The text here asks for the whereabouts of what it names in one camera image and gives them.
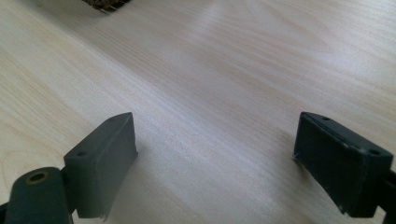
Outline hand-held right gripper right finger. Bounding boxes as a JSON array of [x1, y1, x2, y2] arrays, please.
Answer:
[[292, 111, 394, 218]]

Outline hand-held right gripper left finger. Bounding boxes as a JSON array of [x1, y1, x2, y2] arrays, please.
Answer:
[[63, 111, 139, 222]]

